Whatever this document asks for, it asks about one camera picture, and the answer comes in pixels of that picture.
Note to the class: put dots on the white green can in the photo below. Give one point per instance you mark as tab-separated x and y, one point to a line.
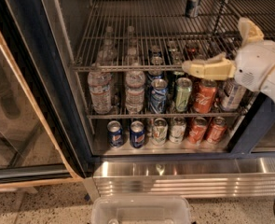
177	130
159	131

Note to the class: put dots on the clear water bottle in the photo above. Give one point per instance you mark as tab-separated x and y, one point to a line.
100	90
134	84

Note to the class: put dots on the wire fridge shelf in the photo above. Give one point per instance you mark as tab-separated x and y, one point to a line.
158	22
122	113

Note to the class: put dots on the open glass fridge door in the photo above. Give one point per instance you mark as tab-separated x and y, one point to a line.
30	152

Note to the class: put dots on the red coca-cola can middle shelf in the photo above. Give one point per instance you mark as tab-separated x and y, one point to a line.
204	96

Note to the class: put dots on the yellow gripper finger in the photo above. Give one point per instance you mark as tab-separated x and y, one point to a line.
249	31
215	68

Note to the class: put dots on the left red coke can bottom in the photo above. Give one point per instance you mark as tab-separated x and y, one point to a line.
197	130

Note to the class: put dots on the right clear water bottle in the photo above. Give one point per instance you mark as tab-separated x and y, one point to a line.
134	84

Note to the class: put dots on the steel fridge base grille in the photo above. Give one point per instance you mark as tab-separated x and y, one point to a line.
189	179

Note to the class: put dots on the left pepsi can bottom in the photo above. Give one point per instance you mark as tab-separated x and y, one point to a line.
115	135

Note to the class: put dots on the pepsi can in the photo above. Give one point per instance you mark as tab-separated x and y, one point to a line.
137	134
115	135

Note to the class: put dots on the white green can bottom right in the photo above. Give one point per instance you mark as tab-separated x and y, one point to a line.
177	130

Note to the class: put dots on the clear plastic bin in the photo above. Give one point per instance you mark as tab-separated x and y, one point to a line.
141	209

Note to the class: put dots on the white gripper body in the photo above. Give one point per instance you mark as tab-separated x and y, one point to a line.
255	64

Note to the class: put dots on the top wire fridge shelf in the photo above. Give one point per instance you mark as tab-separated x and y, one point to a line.
158	22

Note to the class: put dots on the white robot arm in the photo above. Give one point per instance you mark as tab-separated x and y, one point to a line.
268	85

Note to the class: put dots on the blue pepsi can middle shelf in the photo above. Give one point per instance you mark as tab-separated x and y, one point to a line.
158	96

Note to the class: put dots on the red coke can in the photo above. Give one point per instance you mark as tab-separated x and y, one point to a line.
197	130
216	130

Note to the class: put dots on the white green can bottom left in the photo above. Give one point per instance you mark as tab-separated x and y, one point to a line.
159	131

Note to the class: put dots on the white blue can middle shelf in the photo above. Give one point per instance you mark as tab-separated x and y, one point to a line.
232	95

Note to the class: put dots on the silver blue redbull can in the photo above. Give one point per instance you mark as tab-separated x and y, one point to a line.
192	8

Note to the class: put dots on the right red coke can bottom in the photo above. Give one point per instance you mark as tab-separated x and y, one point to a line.
216	130

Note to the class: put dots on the right pepsi can bottom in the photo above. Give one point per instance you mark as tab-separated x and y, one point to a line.
137	134

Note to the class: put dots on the left clear water bottle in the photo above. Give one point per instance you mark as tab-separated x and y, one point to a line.
100	90

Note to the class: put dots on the green soda can middle shelf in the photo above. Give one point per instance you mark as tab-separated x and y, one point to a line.
183	92

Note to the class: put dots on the middle wire fridge shelf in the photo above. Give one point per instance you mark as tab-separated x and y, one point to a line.
122	113

